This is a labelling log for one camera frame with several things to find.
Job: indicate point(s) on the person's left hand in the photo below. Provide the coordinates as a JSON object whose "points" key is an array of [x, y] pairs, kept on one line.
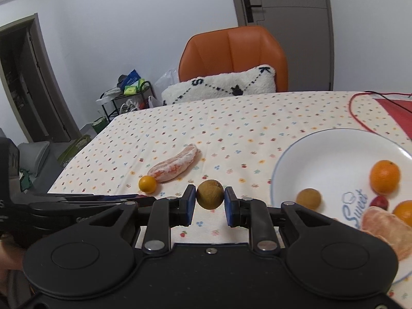
{"points": [[9, 256]]}

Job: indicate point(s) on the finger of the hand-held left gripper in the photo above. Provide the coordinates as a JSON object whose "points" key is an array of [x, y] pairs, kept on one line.
{"points": [[80, 204], [96, 195]]}

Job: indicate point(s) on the white fluffy pillow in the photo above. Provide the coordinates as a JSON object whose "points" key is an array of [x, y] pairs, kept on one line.
{"points": [[219, 83]]}

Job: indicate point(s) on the wide peeled citrus piece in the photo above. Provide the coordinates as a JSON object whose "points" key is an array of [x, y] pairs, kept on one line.
{"points": [[383, 228]]}

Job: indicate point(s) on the colourful cartoon table mat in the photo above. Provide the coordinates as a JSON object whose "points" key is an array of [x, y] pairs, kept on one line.
{"points": [[399, 112]]}

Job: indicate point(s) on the black metal shelf rack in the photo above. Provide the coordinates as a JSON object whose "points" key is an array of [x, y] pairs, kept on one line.
{"points": [[111, 109]]}

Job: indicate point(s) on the grey door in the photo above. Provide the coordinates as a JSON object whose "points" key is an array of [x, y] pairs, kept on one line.
{"points": [[289, 38]]}

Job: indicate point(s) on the blue packet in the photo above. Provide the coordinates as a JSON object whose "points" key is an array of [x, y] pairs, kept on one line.
{"points": [[132, 77]]}

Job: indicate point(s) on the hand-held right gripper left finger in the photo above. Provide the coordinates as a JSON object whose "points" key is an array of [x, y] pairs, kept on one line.
{"points": [[190, 204]]}

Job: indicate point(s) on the green bag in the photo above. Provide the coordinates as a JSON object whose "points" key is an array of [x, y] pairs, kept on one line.
{"points": [[98, 125]]}

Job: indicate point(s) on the round orange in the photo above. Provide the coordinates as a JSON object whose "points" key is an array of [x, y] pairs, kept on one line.
{"points": [[385, 177], [404, 214]]}

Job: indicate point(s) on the white plate with blue rim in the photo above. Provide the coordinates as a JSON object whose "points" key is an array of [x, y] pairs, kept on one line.
{"points": [[338, 167]]}

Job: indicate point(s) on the orange leather chair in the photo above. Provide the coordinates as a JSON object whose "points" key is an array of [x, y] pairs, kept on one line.
{"points": [[231, 51]]}

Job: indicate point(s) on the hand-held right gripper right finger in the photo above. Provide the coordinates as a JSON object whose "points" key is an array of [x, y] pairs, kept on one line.
{"points": [[229, 206]]}

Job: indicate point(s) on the dotted cream tablecloth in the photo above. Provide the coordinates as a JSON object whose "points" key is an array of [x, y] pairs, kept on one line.
{"points": [[225, 128]]}

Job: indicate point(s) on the brown longan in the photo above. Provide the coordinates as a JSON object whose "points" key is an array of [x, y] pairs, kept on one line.
{"points": [[210, 194], [308, 198]]}

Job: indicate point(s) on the grey sofa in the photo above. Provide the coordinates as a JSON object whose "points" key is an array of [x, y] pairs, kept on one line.
{"points": [[38, 164]]}

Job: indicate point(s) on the small orange kumquat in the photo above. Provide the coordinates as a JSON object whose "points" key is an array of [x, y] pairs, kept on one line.
{"points": [[147, 184]]}

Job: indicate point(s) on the green slipper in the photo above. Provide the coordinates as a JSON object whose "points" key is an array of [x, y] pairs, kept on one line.
{"points": [[75, 146]]}

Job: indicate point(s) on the slim peeled citrus segment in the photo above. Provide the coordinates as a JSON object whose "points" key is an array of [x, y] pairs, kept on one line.
{"points": [[175, 167]]}

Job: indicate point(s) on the green packet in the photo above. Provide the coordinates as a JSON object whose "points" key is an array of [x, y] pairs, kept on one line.
{"points": [[130, 90]]}

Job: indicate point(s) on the white plastic bag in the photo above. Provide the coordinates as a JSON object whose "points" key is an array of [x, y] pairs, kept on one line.
{"points": [[167, 80]]}

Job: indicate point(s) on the white tote bag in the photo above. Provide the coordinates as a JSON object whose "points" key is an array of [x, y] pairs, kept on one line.
{"points": [[130, 106]]}

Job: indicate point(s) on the dark doorway frame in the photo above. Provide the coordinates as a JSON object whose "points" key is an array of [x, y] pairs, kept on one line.
{"points": [[29, 87]]}

